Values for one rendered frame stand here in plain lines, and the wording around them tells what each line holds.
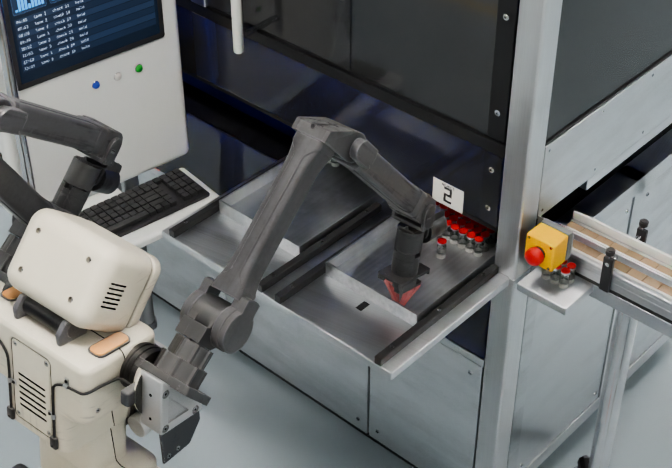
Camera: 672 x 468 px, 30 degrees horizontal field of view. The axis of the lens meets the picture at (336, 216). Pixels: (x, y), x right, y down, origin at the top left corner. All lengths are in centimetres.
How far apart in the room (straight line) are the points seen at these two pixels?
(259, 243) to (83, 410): 40
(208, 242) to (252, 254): 78
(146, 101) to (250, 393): 103
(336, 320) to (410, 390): 64
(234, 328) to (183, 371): 11
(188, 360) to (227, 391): 168
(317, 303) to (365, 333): 14
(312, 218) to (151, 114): 52
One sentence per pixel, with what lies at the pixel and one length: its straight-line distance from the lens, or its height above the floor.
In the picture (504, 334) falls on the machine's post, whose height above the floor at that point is 72.
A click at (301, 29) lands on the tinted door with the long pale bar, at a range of 291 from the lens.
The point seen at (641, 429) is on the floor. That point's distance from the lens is 375.
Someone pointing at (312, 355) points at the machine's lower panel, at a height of 26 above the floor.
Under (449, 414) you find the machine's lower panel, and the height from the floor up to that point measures 36.
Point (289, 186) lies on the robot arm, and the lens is 212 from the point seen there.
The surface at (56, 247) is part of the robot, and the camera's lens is 213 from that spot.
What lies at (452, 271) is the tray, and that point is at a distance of 280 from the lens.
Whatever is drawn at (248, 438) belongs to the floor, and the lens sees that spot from 363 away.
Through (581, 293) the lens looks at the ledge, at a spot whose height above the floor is 88.
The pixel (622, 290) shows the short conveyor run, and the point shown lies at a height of 90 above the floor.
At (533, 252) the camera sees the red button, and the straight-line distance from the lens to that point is 266.
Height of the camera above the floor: 267
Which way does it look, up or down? 37 degrees down
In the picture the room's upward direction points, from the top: straight up
